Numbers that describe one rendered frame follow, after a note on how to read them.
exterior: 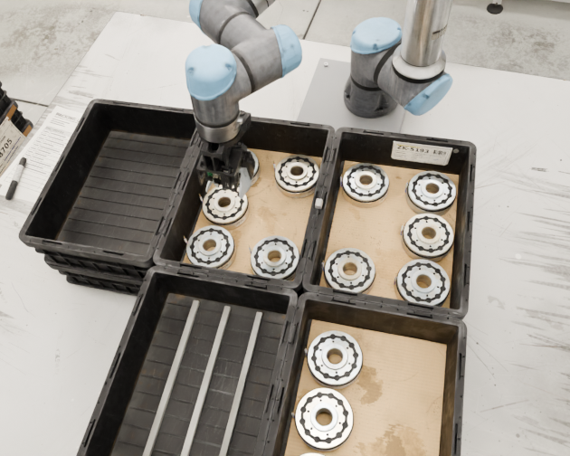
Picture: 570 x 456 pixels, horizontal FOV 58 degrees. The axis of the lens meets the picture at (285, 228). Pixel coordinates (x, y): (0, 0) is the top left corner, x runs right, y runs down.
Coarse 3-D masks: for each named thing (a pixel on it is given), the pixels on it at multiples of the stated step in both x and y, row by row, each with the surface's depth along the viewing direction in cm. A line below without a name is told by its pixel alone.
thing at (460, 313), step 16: (352, 128) 113; (336, 144) 111; (448, 144) 109; (464, 144) 108; (336, 160) 109; (320, 224) 101; (464, 224) 99; (464, 240) 97; (464, 256) 95; (304, 272) 96; (464, 272) 95; (304, 288) 95; (320, 288) 95; (464, 288) 92; (384, 304) 92; (400, 304) 92; (416, 304) 91; (464, 304) 91
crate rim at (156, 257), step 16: (320, 128) 114; (192, 160) 112; (320, 176) 107; (320, 192) 105; (176, 208) 106; (160, 240) 102; (304, 240) 100; (160, 256) 101; (304, 256) 98; (208, 272) 98; (224, 272) 98; (240, 272) 97; (288, 288) 95
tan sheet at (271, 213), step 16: (272, 160) 123; (320, 160) 122; (272, 176) 120; (256, 192) 119; (272, 192) 118; (256, 208) 116; (272, 208) 116; (288, 208) 116; (304, 208) 115; (208, 224) 115; (256, 224) 114; (272, 224) 114; (288, 224) 113; (304, 224) 113; (240, 240) 113; (256, 240) 112; (240, 256) 110
